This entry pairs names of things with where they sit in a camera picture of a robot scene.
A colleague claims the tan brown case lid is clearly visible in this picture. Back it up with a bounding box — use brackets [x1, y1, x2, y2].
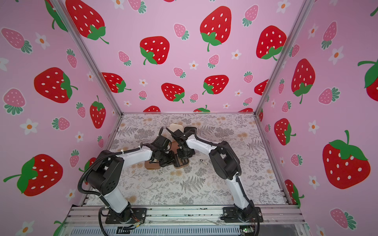
[144, 161, 160, 170]

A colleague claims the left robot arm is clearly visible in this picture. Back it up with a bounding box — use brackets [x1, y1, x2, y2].
[77, 127, 175, 223]

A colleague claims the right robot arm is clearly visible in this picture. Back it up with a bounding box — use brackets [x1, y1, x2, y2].
[166, 127, 263, 225]

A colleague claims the cream case lid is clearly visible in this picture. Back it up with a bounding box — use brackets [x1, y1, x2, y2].
[168, 124, 184, 133]

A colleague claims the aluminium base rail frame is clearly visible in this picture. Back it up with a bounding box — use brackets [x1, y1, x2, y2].
[55, 205, 311, 236]

